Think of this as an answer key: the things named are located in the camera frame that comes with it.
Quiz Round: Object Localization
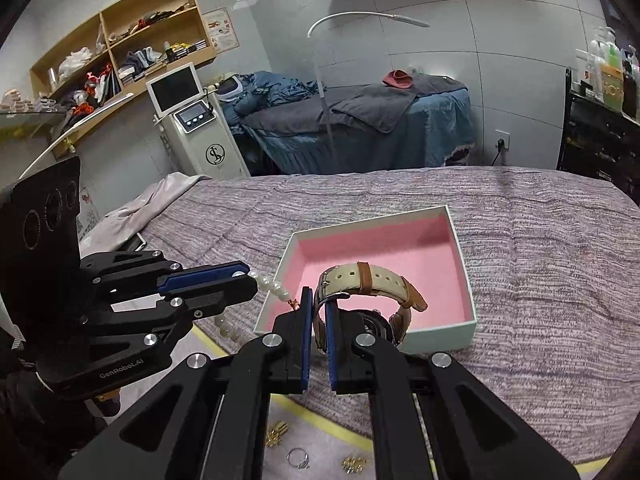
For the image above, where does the red cloth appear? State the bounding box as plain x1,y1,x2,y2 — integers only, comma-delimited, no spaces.
382,70,413,90

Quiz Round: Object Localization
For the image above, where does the beige cloth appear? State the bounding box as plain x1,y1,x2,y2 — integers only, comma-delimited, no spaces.
79,172,209,258

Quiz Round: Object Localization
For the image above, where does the purple woven bedspread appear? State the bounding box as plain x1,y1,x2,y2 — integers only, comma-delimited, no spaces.
143,167,639,464

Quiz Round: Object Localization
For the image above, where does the beige strap wristwatch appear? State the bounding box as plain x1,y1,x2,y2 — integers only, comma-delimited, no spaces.
312,260,430,348

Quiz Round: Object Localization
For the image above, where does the black camera box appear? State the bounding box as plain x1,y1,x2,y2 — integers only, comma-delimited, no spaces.
1,156,80,340

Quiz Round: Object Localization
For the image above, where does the grey blanket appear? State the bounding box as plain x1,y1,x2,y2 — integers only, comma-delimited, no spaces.
241,74,468,136

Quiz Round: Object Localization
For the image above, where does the white beauty machine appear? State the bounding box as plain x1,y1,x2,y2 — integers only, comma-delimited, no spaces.
146,63,250,180

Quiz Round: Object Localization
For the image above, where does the black trolley rack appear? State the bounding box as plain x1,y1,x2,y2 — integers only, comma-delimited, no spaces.
556,67,640,204

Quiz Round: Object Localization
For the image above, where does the gold brooch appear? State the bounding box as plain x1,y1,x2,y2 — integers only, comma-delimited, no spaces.
265,420,288,448

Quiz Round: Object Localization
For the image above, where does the wall poster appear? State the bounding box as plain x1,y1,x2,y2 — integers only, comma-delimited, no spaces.
203,8,240,54

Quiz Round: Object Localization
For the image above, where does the wall power socket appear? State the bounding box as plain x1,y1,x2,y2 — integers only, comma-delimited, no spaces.
491,129,510,166

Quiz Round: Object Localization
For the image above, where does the white pearl bracelet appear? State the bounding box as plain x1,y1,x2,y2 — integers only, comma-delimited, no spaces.
214,268,302,340

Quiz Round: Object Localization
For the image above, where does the white arc floor lamp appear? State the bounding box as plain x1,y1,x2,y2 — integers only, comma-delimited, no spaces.
306,10,432,172

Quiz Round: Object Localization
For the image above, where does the mint box pink lining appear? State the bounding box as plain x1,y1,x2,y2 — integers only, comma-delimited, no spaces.
254,206,477,354

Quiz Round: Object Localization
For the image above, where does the green pump bottle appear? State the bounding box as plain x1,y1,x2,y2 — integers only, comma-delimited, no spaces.
601,27,624,112

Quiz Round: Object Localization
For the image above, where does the silver ring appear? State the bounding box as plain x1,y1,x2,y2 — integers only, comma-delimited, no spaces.
285,446,312,469

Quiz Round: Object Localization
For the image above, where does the gold crystal earring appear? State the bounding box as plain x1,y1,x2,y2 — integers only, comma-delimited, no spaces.
342,455,368,474

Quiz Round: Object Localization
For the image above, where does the wooden wall shelf unit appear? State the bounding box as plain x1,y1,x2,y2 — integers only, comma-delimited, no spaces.
29,0,217,159

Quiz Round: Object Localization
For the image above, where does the blue massage bed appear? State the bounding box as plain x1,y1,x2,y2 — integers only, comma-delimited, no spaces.
216,70,477,177

